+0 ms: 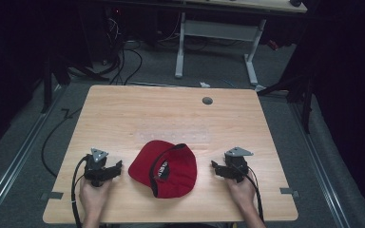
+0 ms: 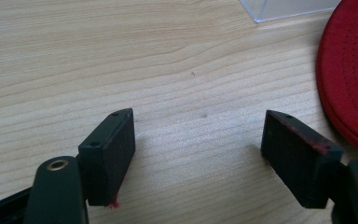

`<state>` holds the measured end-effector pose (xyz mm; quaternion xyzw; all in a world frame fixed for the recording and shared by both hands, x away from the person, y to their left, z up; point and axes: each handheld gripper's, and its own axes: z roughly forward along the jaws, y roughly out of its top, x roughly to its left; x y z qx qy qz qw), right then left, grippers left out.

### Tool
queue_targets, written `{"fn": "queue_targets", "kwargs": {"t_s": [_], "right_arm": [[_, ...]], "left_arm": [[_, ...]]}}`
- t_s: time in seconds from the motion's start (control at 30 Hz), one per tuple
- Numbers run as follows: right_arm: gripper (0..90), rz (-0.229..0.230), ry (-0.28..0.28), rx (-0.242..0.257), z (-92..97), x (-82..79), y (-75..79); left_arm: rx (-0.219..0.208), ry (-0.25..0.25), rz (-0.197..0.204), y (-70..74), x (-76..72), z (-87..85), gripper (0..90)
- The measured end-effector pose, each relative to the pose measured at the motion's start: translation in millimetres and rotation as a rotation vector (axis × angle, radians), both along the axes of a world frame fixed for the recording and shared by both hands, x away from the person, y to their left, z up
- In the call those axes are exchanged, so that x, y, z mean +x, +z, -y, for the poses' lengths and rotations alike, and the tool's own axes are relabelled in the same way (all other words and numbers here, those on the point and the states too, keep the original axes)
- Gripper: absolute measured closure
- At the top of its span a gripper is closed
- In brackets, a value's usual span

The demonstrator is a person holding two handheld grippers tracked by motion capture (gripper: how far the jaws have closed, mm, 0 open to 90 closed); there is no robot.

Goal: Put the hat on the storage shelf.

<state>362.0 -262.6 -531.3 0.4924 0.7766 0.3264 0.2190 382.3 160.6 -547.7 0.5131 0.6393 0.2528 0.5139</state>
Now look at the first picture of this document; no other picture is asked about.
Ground red baseball cap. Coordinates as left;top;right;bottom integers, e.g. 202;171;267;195
127;140;199;200

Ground grey tape piece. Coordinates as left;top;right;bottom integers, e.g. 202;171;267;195
279;186;300;198
40;191;65;201

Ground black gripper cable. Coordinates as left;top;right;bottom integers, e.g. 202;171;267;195
70;154;91;228
240;167;265;223

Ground bundle of black cables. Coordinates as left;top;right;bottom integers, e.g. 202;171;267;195
101;15;144;86

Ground red object on floor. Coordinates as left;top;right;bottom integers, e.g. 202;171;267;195
266;39;280;51

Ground black metal stand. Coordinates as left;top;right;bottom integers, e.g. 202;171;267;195
40;53;110;115
256;70;316;135

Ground metal floor rail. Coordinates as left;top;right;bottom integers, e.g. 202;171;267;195
288;100;354;228
0;85;68;228

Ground dark curtain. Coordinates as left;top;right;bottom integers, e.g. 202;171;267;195
279;0;365;219

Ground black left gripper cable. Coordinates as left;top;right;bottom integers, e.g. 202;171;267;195
70;154;91;228

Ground white metal-legged desk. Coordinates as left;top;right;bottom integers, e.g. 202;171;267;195
173;0;308;87

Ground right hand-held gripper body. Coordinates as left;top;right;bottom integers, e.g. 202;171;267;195
221;146;255;184

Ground person's right hand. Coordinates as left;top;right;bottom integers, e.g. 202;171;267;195
225;172;259;208

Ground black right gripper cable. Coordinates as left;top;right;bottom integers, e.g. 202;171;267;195
240;167;265;223

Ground black floor cable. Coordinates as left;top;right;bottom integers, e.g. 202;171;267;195
40;106;84;179

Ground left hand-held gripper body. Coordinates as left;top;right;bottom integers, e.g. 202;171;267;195
83;147;118;188

